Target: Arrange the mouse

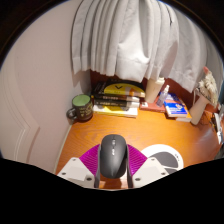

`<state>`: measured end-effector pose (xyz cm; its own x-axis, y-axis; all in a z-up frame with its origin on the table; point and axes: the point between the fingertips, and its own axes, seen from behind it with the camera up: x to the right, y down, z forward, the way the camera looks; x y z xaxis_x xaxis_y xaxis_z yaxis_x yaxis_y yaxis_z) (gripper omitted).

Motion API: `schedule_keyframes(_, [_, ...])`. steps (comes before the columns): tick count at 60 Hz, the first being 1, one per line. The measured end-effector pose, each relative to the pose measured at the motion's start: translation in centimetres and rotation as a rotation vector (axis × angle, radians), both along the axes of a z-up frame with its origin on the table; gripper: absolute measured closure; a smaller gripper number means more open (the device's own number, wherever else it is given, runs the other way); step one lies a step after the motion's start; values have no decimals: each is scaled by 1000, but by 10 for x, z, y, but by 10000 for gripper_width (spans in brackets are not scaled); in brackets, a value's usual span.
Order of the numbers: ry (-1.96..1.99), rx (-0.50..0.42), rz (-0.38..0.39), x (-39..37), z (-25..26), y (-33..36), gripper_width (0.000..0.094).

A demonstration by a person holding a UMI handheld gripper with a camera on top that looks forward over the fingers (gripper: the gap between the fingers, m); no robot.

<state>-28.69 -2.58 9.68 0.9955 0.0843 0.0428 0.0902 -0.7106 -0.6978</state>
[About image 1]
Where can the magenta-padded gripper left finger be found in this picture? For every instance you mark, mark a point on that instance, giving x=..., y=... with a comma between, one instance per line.
x=75, y=170

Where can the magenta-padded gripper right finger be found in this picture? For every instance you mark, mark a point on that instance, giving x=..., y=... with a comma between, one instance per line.
x=150, y=170

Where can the black computer mouse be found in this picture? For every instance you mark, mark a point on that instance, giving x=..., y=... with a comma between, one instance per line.
x=114, y=156

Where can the white and grey mouse pad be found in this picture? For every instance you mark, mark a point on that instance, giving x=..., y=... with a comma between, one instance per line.
x=166, y=159

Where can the dark mug with green inside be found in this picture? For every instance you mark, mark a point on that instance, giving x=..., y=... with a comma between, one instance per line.
x=83, y=108

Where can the red book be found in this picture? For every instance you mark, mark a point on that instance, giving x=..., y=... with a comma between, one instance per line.
x=150, y=107

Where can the orange book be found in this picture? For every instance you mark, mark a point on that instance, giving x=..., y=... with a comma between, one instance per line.
x=185, y=117

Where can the blue book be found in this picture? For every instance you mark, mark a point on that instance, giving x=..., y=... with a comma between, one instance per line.
x=175, y=107

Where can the yellow and white book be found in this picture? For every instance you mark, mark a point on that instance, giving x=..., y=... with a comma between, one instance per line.
x=115, y=111

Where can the clear spray bottle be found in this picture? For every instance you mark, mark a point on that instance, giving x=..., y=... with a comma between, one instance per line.
x=162, y=98

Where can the white jug vase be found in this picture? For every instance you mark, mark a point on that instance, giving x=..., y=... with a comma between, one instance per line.
x=197, y=111

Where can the black book with white pages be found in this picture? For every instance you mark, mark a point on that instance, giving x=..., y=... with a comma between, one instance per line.
x=115, y=103

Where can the cream lidded container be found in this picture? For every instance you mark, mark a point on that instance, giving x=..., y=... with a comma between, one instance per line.
x=153, y=90

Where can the thin black book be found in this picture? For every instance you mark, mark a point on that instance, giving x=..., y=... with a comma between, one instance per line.
x=115, y=98

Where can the yellow and black book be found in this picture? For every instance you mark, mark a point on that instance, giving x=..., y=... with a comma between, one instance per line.
x=120, y=88

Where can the white pleated curtain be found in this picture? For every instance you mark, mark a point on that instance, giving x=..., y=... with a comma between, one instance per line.
x=133, y=36

